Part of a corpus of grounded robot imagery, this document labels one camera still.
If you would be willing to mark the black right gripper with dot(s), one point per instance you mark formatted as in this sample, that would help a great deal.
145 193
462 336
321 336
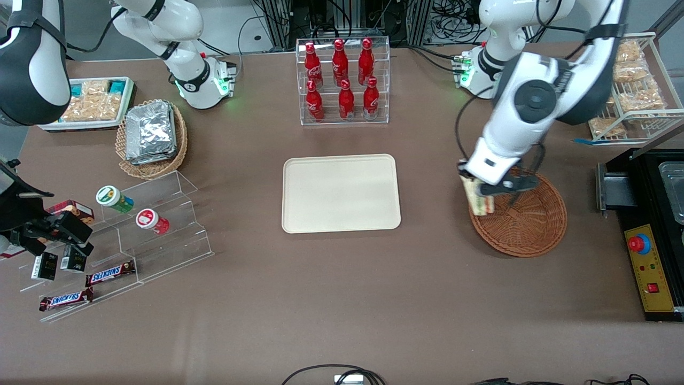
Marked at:
15 214

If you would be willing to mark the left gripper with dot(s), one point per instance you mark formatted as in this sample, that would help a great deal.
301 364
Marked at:
463 172

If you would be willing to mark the vegetable sandwich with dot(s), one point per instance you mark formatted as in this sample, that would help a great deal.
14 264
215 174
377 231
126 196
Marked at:
478 200

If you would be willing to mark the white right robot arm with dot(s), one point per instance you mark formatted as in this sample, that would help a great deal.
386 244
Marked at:
160 21

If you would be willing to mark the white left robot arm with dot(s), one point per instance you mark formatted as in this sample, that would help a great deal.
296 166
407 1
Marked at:
534 96

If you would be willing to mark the brown round wicker basket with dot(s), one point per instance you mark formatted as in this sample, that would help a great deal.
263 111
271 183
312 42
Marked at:
529 230

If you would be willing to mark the light oval wicker basket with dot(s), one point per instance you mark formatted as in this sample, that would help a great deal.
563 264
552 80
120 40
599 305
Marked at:
155 170

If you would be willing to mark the cream plastic tray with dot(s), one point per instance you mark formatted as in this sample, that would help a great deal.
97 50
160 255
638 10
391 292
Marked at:
341 193

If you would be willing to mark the dark red chocolate box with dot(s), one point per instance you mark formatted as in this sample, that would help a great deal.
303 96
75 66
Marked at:
72 209

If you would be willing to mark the small black carton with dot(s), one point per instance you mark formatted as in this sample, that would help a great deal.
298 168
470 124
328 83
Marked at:
44 266
73 260

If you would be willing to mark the green lid snack can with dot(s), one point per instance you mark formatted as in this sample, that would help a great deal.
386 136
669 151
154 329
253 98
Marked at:
113 199

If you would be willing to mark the Snickers chocolate bar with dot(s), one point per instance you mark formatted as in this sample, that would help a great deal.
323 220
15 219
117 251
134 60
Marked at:
109 274
65 300

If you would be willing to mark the red lid snack can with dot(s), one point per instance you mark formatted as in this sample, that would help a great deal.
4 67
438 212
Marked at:
151 221

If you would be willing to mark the clear acrylic stepped stand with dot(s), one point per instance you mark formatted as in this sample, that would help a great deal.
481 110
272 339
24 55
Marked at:
171 240

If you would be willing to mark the blue tape strip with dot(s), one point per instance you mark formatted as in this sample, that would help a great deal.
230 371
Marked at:
583 141

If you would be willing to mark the white snack crate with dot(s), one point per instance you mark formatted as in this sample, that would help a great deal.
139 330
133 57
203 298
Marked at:
53 125

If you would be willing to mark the silver foil packets stack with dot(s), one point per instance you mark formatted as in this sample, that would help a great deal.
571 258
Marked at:
151 132

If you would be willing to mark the peanut snack packets with teal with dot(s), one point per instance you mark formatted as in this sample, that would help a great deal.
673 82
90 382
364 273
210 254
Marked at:
93 101

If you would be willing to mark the clear bag of fried snacks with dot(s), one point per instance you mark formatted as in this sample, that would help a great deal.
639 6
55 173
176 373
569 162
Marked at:
606 126
629 52
643 99
630 72

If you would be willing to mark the red cola bottle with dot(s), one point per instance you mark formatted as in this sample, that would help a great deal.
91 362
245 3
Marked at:
365 60
371 98
314 102
346 100
339 61
312 65

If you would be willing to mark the clear acrylic bottle rack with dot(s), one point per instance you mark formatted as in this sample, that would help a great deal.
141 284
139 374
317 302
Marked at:
344 115

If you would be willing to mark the red emergency stop button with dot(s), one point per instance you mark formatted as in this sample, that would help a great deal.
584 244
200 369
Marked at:
637 244

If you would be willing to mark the black countertop appliance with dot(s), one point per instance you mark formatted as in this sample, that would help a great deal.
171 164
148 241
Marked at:
654 211

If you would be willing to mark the yellow control panel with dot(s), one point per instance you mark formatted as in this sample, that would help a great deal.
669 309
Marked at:
649 267

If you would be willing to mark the steel pan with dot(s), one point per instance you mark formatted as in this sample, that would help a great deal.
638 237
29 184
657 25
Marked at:
673 187

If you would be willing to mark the black metal bracket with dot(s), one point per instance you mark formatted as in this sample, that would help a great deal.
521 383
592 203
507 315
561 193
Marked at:
617 187

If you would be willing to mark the aluminium frame post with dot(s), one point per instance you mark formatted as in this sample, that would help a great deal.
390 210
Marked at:
419 21
278 21

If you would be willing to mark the small red rocker switch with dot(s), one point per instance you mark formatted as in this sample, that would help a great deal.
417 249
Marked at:
653 288

